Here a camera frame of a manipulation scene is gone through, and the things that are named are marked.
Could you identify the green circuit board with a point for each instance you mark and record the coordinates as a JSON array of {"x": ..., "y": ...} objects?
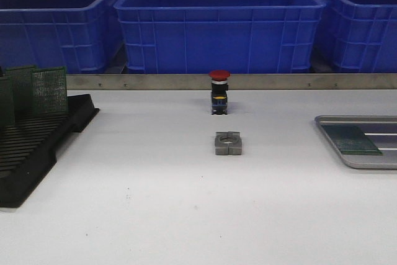
[
  {"x": 22, "y": 88},
  {"x": 7, "y": 103},
  {"x": 351, "y": 140},
  {"x": 49, "y": 91}
]

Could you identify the black slotted board rack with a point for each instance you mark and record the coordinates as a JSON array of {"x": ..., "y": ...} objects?
[{"x": 28, "y": 148}]

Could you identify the silver metal tray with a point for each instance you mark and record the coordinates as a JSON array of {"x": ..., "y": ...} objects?
[{"x": 380, "y": 129}]

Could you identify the red emergency stop button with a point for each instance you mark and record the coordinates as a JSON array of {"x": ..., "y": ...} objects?
[{"x": 219, "y": 96}]

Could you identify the centre blue plastic bin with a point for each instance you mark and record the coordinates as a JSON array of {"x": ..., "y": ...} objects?
[{"x": 199, "y": 36}]

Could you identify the blue plastic bin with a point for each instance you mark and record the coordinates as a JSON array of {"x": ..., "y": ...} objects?
[
  {"x": 199, "y": 36},
  {"x": 82, "y": 35},
  {"x": 358, "y": 36}
]

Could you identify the left blue plastic bin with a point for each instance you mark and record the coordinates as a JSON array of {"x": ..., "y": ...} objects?
[{"x": 82, "y": 35}]

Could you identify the right blue plastic bin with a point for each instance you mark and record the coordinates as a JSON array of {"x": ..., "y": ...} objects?
[{"x": 358, "y": 36}]

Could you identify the grey square metal mount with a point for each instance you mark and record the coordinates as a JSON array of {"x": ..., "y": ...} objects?
[{"x": 228, "y": 143}]

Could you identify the metal table edge rail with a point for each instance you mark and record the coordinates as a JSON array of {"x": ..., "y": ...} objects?
[{"x": 321, "y": 81}]

